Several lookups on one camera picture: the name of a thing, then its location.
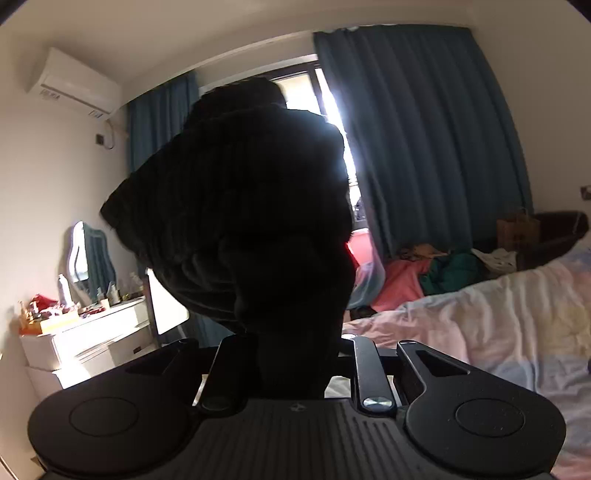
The white air conditioner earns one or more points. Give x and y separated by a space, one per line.
74 81

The brown paper bag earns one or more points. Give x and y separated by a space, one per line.
517 233

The orange box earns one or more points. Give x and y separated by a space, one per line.
51 323

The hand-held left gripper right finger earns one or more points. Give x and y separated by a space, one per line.
364 360

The red cloth item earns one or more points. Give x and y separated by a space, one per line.
44 302

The bed with pastel sheet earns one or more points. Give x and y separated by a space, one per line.
508 323

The row of cosmetic bottles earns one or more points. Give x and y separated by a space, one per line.
115 293

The black pants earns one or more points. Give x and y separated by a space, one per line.
240 207

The light blue cloth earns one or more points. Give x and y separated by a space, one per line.
369 281

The white ribbed storage box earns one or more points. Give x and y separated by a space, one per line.
39 353

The dark framed window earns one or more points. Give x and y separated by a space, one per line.
304 92

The blue curtain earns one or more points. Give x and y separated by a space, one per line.
429 138
152 124

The black armchair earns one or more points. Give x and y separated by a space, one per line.
558 230

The white dressing table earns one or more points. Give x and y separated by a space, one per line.
106 332

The white spray bottle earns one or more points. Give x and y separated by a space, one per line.
64 290

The dark wall switch plate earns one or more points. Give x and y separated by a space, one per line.
586 192

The white chair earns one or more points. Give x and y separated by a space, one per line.
164 314

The white cloth bag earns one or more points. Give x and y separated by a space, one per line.
501 261

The wavy edged mirror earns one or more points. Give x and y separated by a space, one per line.
97 258

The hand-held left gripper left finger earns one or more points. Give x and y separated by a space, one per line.
231 360

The tan cloth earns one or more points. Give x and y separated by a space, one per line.
425 252

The pink cloth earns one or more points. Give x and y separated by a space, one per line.
401 286

